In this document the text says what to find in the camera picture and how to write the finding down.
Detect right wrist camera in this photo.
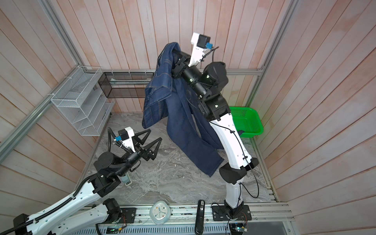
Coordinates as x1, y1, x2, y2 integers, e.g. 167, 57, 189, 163
189, 32, 213, 67

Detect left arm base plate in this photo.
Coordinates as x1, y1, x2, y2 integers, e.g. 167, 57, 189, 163
103, 208, 137, 224

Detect white wire mesh shelf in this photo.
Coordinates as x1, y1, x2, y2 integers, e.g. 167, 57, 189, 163
51, 66, 115, 137

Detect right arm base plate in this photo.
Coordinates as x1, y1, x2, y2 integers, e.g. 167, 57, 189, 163
211, 204, 252, 222

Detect black remote control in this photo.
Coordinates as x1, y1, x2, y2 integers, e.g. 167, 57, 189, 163
194, 200, 205, 235

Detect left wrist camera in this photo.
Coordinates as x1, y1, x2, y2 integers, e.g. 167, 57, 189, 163
114, 127, 135, 154

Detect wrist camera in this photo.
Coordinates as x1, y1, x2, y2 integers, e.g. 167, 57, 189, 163
114, 127, 135, 154
189, 32, 213, 67

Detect light blue phone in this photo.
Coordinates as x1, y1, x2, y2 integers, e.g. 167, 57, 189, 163
120, 173, 132, 186

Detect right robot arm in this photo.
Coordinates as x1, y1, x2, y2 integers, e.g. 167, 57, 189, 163
172, 50, 259, 219

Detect dark blue denim trousers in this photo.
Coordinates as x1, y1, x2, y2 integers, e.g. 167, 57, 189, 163
142, 42, 224, 177

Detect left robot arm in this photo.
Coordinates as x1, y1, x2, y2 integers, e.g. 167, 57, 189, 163
3, 127, 163, 235

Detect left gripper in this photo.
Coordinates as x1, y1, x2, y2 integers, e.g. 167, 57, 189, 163
116, 129, 164, 177

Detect black mesh wall basket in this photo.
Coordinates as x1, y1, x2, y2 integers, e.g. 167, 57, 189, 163
98, 71, 154, 99

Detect white analog clock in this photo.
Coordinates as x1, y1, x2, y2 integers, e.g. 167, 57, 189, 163
149, 200, 171, 225

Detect green plastic basket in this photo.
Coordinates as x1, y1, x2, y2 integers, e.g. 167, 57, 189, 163
230, 107, 263, 138

